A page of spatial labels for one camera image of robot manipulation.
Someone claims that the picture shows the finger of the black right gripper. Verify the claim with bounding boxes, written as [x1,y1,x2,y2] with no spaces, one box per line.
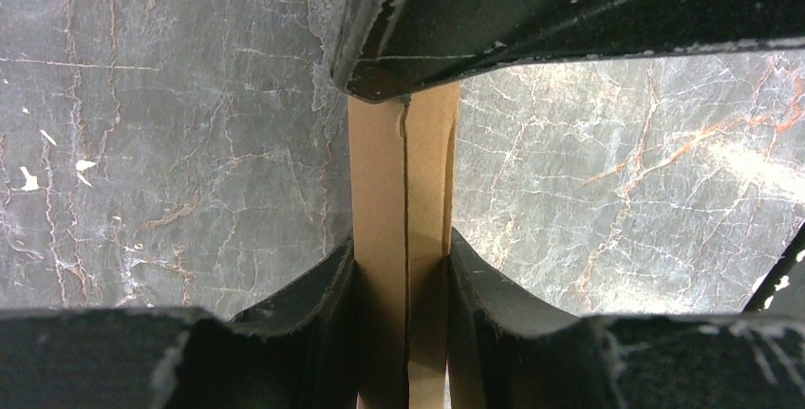
[331,0,804,103]

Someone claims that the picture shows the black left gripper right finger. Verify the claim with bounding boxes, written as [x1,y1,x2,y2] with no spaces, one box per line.
[447,231,804,408]

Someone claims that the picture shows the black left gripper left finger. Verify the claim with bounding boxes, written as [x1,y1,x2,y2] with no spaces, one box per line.
[1,237,358,408]

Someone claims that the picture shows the brown cardboard box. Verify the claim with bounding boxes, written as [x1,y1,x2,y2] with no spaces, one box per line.
[347,83,460,408]

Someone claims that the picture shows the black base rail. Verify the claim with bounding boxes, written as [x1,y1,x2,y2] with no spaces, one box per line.
[742,225,804,319]

